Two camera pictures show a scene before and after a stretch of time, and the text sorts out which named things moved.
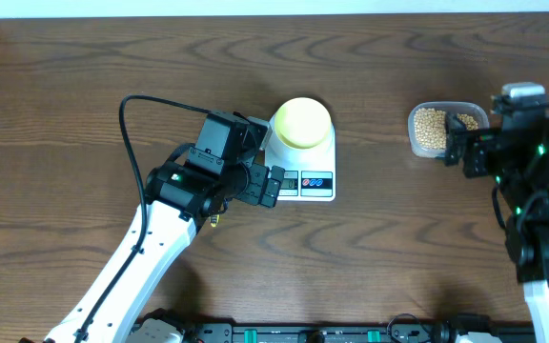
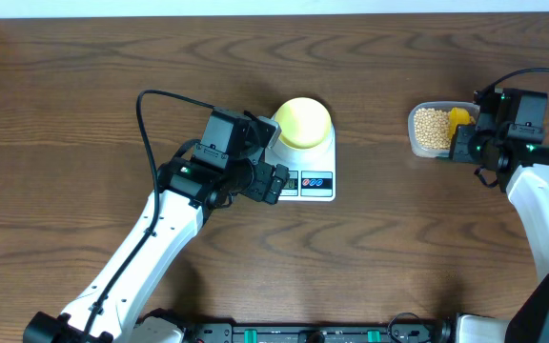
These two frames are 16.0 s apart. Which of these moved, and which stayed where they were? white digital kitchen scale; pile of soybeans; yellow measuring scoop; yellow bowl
Moved: yellow measuring scoop
Stayed: pile of soybeans; yellow bowl; white digital kitchen scale
